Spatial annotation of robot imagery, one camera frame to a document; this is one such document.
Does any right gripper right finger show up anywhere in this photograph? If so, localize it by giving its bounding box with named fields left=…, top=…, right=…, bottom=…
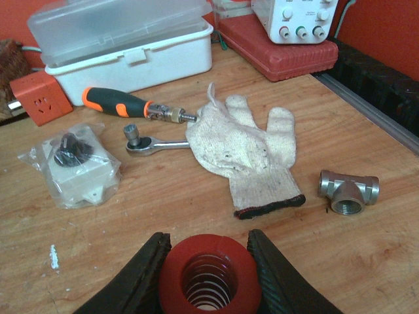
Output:
left=247, top=229, right=342, bottom=313

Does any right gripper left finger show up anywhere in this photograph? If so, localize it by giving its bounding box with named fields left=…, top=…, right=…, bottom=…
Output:
left=75, top=232, right=171, bottom=313

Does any large red spring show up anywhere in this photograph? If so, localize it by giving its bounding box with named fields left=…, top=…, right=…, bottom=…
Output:
left=158, top=234, right=262, bottom=313

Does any bagged white switch box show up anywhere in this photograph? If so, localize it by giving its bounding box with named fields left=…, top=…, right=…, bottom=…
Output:
left=18, top=123, right=121, bottom=209

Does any white knit work glove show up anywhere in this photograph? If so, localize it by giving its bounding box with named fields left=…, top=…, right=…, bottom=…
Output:
left=185, top=83, right=306, bottom=220

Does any metal tee pipe fitting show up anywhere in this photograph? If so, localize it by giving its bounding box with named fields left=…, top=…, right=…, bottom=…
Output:
left=318, top=170, right=380, bottom=215

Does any silver ratchet wrench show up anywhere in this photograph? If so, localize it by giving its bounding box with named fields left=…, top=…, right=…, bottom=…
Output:
left=123, top=124, right=190, bottom=156

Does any orange black screwdriver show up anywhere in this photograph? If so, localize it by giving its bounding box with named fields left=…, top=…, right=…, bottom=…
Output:
left=82, top=87, right=197, bottom=124

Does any red power cube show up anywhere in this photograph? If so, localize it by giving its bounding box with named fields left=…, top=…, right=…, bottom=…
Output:
left=10, top=71, right=73, bottom=126

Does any white plastic toolbox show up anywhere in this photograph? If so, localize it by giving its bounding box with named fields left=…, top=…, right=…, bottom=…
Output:
left=27, top=1, right=213, bottom=106

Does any red tool case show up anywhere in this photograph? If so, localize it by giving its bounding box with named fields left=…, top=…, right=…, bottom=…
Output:
left=217, top=14, right=338, bottom=82

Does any wicker basket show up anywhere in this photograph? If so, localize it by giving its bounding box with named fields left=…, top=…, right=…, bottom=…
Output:
left=0, top=39, right=31, bottom=121

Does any white power supply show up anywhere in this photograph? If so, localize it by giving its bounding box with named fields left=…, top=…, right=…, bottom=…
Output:
left=251, top=0, right=338, bottom=44

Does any black cable chain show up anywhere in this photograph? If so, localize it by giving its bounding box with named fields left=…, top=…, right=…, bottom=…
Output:
left=314, top=37, right=419, bottom=138

